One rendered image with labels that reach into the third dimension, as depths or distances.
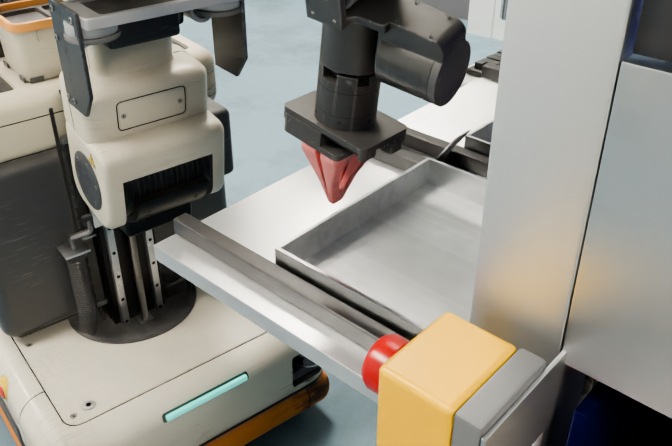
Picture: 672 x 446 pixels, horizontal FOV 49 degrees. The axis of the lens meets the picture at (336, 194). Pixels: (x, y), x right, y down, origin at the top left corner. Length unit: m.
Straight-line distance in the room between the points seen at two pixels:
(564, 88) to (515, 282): 0.13
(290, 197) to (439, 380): 0.49
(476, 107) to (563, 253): 0.72
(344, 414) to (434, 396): 1.39
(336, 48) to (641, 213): 0.31
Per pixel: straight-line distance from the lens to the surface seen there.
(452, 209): 0.87
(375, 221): 0.84
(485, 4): 4.20
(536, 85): 0.41
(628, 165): 0.40
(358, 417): 1.81
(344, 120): 0.66
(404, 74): 0.60
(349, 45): 0.63
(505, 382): 0.44
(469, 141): 0.97
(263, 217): 0.85
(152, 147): 1.23
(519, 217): 0.45
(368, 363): 0.48
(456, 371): 0.44
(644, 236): 0.42
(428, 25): 0.59
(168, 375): 1.54
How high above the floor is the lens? 1.34
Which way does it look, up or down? 31 degrees down
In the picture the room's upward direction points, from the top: straight up
